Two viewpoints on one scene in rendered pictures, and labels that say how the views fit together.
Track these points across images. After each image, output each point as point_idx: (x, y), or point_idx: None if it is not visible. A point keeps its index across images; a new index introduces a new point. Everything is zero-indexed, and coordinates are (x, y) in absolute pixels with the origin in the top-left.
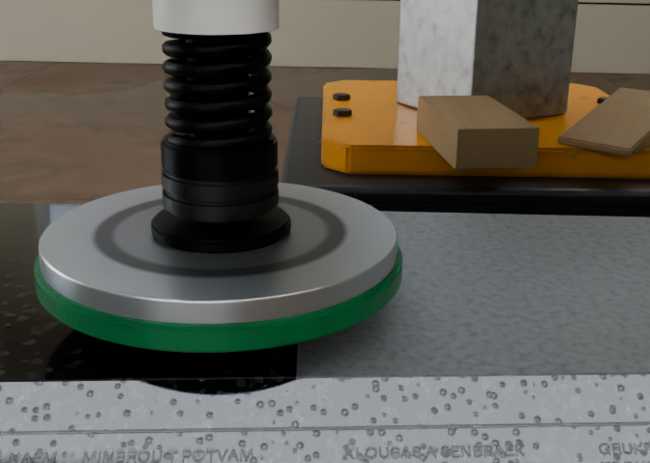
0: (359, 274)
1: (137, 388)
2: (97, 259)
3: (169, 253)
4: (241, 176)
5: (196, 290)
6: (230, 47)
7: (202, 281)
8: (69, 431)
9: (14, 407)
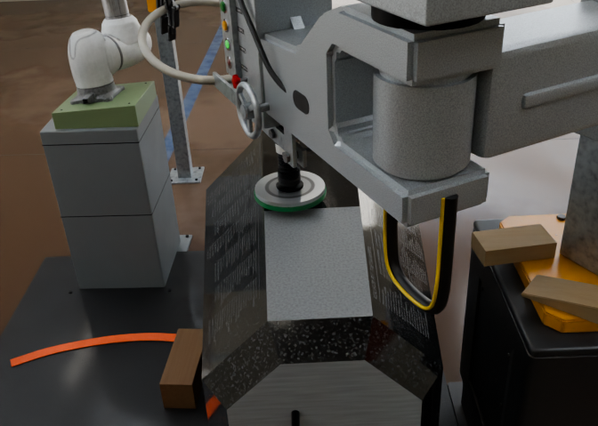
0: (266, 200)
1: None
2: (272, 177)
3: (276, 182)
4: (278, 176)
5: (259, 187)
6: (278, 154)
7: (262, 187)
8: None
9: None
